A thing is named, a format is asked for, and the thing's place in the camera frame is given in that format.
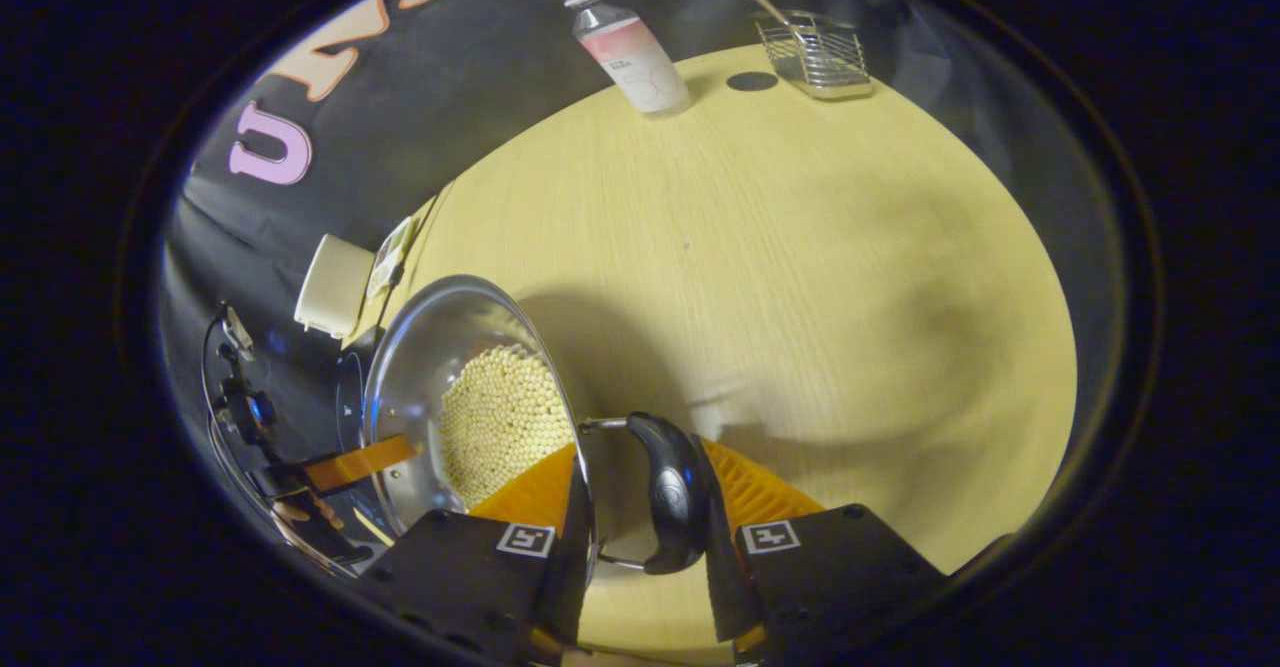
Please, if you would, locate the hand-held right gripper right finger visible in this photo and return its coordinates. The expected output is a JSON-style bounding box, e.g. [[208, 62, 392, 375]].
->
[[700, 437, 949, 648]]

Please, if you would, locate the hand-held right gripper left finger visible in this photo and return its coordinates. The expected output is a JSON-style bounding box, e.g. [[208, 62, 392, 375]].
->
[[358, 442, 596, 663]]

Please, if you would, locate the steel pot with black handles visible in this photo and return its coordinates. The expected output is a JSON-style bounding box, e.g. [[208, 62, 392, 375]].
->
[[362, 275, 713, 576]]

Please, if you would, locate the white toaster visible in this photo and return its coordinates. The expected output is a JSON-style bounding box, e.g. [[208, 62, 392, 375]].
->
[[294, 234, 376, 340]]

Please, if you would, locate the white divided plate of beans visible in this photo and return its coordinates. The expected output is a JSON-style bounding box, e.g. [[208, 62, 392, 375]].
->
[[365, 215, 417, 304]]

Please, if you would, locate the black backdrop cloth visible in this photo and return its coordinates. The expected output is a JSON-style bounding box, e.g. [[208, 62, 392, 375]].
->
[[160, 0, 961, 468]]

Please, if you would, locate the clear bottle with pink label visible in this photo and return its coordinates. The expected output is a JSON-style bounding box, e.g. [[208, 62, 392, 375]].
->
[[561, 0, 691, 116]]

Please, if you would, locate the wooden stick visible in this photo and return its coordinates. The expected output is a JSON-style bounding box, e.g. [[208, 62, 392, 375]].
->
[[737, 0, 797, 30]]

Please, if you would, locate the wire mesh holder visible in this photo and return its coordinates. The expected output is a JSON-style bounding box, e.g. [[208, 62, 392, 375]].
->
[[755, 9, 873, 100]]

